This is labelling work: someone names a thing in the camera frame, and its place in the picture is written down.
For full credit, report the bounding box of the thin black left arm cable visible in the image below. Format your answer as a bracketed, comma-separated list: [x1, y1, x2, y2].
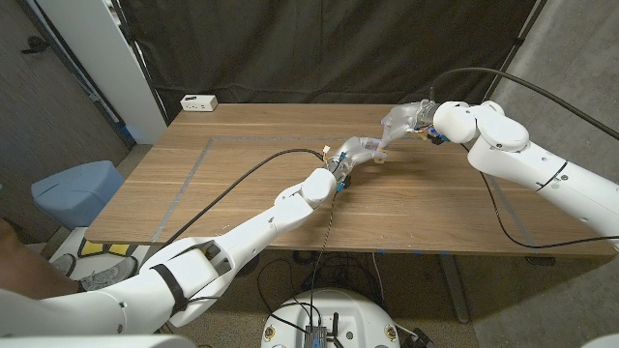
[186, 190, 339, 330]

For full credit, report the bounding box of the grey table leg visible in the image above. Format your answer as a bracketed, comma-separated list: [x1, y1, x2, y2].
[437, 254, 471, 324]

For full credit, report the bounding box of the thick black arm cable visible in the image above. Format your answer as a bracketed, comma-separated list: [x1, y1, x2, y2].
[159, 147, 328, 246]
[428, 67, 619, 141]

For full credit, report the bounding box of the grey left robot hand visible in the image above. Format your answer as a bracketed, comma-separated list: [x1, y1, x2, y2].
[326, 135, 389, 188]

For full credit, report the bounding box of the person's bare leg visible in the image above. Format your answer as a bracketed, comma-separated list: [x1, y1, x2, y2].
[0, 217, 83, 300]

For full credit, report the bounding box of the black door handle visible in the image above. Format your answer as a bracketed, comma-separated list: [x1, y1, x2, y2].
[19, 36, 49, 54]

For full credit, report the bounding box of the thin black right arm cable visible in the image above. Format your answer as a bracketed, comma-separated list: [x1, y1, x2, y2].
[458, 142, 619, 250]

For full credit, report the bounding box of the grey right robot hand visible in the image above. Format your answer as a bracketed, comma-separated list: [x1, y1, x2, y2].
[379, 99, 441, 149]

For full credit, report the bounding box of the black backdrop curtain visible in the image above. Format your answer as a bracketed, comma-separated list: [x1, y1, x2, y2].
[118, 0, 550, 120]

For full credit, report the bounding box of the black floor cable bundle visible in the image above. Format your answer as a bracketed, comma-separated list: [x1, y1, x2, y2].
[255, 249, 388, 315]

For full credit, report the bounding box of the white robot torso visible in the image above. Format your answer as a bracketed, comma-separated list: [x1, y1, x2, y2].
[260, 288, 401, 348]

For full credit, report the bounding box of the yellow black floor object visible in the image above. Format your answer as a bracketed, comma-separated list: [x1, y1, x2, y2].
[79, 240, 132, 257]

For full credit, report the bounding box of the grey black sneaker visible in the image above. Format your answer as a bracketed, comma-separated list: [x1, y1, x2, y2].
[50, 253, 76, 277]
[79, 255, 139, 291]

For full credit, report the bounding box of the blue padded stool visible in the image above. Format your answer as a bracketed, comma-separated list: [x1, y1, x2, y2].
[30, 159, 126, 231]

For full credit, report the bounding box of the white cabinet panel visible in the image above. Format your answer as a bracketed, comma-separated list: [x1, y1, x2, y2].
[36, 0, 168, 145]

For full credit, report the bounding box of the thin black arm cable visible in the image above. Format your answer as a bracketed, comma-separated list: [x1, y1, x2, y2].
[186, 190, 339, 330]
[458, 142, 619, 250]

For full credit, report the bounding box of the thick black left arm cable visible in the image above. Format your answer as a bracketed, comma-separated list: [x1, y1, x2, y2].
[159, 147, 328, 246]

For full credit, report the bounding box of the white power strip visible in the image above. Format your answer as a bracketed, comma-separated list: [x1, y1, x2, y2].
[179, 94, 219, 113]

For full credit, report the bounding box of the grey electronics box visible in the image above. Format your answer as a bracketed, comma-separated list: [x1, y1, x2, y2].
[303, 324, 329, 348]

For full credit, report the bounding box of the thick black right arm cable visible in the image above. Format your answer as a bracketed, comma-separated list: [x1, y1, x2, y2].
[428, 67, 619, 141]

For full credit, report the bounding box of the black floor device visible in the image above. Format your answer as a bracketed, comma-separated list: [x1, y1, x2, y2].
[410, 327, 435, 348]

